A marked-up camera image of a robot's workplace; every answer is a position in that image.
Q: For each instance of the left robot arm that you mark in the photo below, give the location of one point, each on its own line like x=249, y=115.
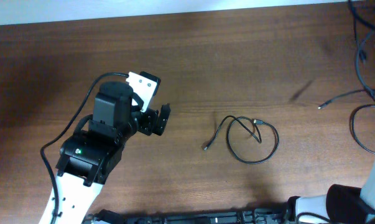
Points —
x=95, y=148

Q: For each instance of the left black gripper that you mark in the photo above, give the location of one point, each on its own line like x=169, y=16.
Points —
x=150, y=121

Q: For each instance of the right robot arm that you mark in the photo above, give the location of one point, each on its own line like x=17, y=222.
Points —
x=341, y=204

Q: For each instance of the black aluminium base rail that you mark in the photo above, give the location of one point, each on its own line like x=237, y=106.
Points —
x=257, y=216

